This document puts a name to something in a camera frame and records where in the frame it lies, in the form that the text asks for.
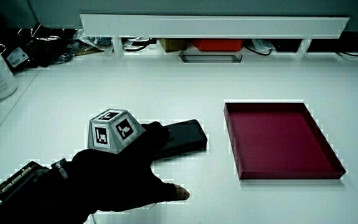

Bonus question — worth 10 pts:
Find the dark red tray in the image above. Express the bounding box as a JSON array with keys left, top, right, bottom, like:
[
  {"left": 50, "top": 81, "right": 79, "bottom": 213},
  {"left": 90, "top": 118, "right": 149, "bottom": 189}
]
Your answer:
[{"left": 223, "top": 101, "right": 347, "bottom": 180}]

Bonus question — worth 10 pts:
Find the white desk shelf riser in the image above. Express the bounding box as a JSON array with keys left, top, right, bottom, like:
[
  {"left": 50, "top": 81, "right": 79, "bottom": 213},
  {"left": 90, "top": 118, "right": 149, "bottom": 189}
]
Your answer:
[{"left": 79, "top": 14, "right": 350, "bottom": 58}]

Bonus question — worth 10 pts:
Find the black cable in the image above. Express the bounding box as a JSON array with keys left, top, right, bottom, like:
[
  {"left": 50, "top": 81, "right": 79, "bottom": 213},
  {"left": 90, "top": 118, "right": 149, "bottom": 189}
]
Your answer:
[{"left": 244, "top": 39, "right": 276, "bottom": 57}]

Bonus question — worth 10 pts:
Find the black device with white label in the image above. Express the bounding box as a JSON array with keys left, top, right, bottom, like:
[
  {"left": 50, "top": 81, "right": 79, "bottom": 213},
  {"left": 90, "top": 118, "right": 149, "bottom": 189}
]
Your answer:
[{"left": 0, "top": 28, "right": 76, "bottom": 74}]

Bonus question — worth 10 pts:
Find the person's left hand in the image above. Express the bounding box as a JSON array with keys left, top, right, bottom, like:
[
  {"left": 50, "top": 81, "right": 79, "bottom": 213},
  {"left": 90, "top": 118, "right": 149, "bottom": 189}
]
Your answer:
[{"left": 71, "top": 108, "right": 191, "bottom": 213}]

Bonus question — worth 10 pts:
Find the white desk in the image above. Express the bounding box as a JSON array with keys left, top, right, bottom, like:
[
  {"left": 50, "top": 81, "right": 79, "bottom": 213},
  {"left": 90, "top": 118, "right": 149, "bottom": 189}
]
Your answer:
[{"left": 0, "top": 49, "right": 358, "bottom": 224}]

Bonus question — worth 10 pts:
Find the black battery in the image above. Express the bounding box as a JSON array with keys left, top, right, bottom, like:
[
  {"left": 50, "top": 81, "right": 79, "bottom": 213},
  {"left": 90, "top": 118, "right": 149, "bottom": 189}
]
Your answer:
[{"left": 152, "top": 119, "right": 209, "bottom": 161}]

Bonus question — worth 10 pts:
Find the person's left forearm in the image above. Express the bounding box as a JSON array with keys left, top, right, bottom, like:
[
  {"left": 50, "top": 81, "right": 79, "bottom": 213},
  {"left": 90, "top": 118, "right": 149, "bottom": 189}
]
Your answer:
[{"left": 0, "top": 158, "right": 96, "bottom": 224}]

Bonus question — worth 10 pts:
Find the clear plastic bag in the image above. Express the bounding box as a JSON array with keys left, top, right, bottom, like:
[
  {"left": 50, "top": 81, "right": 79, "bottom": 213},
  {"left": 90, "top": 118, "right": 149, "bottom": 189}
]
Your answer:
[{"left": 73, "top": 29, "right": 114, "bottom": 54}]

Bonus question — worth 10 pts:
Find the red box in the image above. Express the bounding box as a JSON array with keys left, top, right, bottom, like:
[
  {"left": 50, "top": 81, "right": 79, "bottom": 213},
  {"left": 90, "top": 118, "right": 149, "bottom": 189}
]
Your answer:
[{"left": 191, "top": 39, "right": 246, "bottom": 52}]

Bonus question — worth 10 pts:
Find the tan cardboard box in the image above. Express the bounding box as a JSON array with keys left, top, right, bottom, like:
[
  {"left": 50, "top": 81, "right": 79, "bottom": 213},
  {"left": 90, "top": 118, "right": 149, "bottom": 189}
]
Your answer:
[{"left": 158, "top": 38, "right": 188, "bottom": 53}]

